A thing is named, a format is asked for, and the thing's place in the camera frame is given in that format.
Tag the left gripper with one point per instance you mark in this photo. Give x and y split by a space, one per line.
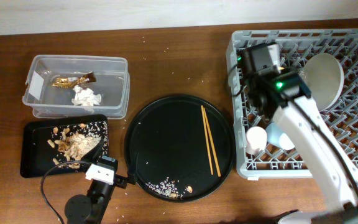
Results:
122 181

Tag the gold foil wrapper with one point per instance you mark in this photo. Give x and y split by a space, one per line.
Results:
70 82

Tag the blue cup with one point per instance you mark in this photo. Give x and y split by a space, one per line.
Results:
277 138

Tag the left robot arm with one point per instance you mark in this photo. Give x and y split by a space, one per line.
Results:
91 207

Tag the round black serving tray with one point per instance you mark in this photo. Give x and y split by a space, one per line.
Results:
169 136

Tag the scattered rice grains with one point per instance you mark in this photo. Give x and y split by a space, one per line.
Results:
166 188

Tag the grey plate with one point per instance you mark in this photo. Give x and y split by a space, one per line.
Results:
324 76

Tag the clear plastic bin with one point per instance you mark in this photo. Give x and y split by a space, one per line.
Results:
48 101

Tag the white tissue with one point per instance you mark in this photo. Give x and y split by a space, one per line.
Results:
85 97

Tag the pink cup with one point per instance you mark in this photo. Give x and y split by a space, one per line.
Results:
256 138

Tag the grey dishwasher rack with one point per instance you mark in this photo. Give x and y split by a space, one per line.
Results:
296 48

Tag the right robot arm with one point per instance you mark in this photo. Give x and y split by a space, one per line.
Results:
282 96

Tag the black rectangular tray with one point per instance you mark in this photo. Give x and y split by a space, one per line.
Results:
37 155

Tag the peanut shells pile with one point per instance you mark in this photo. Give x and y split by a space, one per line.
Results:
75 142

